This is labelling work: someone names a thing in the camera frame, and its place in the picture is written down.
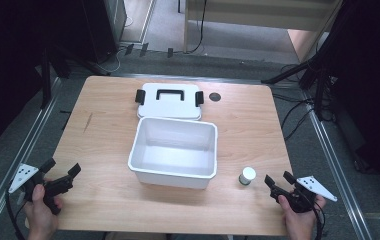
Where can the black tripod stand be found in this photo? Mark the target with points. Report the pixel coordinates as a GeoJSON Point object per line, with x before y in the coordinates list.
{"type": "Point", "coordinates": [314, 73]}

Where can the small white-capped jar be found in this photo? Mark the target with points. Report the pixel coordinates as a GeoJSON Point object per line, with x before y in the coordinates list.
{"type": "Point", "coordinates": [247, 175]}

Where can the person's left hand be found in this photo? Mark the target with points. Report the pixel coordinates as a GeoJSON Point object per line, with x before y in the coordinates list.
{"type": "Point", "coordinates": [39, 216]}

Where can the metal floor rail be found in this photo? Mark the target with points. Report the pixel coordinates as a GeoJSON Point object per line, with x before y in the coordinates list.
{"type": "Point", "coordinates": [21, 153]}
{"type": "Point", "coordinates": [338, 173]}

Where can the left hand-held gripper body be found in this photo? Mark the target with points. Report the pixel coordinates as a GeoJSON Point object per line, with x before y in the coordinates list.
{"type": "Point", "coordinates": [23, 175]}

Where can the black cabinet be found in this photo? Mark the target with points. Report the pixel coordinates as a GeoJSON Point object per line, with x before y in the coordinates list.
{"type": "Point", "coordinates": [101, 26]}

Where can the person's right hand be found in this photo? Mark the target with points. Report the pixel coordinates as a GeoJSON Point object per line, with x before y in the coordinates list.
{"type": "Point", "coordinates": [299, 223]}

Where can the black curtain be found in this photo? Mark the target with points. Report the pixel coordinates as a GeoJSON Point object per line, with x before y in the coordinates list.
{"type": "Point", "coordinates": [371, 83]}
{"type": "Point", "coordinates": [11, 66]}

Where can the black round table grommet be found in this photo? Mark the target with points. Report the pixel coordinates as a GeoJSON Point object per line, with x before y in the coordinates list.
{"type": "Point", "coordinates": [215, 97]}

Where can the light wooden furniture frame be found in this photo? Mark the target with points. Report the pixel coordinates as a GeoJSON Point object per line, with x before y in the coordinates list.
{"type": "Point", "coordinates": [261, 15]}

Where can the white plastic storage box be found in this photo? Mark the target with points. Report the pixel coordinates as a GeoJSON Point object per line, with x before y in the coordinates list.
{"type": "Point", "coordinates": [174, 150]}

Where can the black upright stand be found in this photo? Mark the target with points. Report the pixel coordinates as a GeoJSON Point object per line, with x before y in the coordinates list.
{"type": "Point", "coordinates": [46, 83]}

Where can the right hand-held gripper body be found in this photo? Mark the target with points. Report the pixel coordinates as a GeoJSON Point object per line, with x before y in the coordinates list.
{"type": "Point", "coordinates": [314, 188]}

